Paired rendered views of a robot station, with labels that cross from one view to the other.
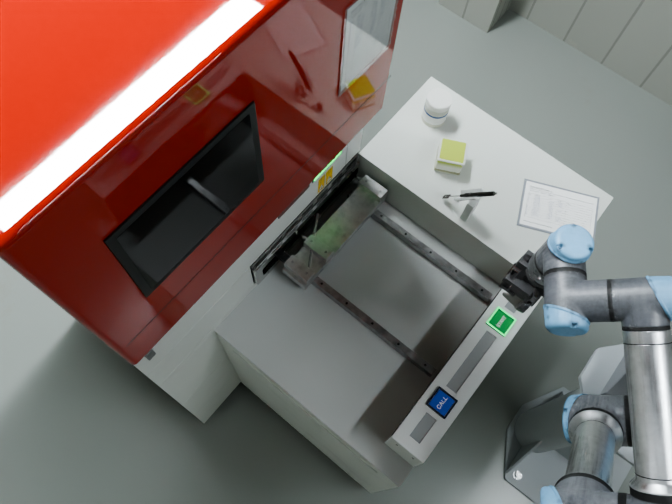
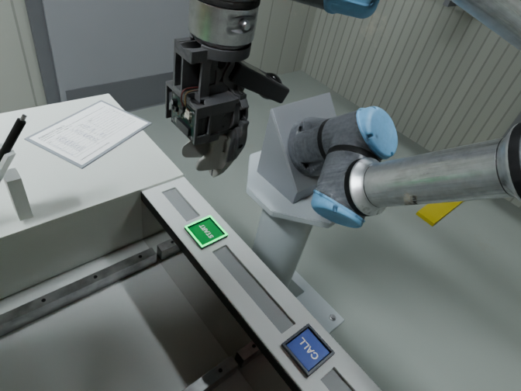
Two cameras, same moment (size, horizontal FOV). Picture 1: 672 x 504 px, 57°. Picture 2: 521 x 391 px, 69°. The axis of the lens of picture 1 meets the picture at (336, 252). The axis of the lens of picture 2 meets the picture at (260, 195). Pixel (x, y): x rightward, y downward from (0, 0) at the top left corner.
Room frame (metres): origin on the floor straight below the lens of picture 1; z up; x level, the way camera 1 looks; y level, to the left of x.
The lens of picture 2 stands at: (0.34, 0.00, 1.47)
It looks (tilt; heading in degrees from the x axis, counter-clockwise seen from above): 41 degrees down; 278
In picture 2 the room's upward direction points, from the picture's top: 14 degrees clockwise
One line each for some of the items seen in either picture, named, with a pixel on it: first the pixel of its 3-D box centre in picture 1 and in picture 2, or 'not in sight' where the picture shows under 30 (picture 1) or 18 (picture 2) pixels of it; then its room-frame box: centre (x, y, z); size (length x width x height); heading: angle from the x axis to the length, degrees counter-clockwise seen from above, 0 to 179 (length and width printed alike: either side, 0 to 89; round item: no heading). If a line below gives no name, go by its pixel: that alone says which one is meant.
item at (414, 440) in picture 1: (466, 366); (243, 306); (0.38, -0.37, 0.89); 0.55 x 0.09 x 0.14; 147
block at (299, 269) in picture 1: (299, 269); not in sight; (0.58, 0.09, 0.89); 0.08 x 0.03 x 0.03; 57
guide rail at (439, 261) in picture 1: (417, 245); (16, 318); (0.72, -0.23, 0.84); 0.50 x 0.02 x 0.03; 57
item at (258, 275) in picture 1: (307, 220); not in sight; (0.73, 0.09, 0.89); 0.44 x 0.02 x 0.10; 147
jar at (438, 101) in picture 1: (436, 108); not in sight; (1.07, -0.23, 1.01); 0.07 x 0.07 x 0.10
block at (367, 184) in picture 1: (372, 188); not in sight; (0.86, -0.08, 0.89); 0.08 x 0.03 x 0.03; 57
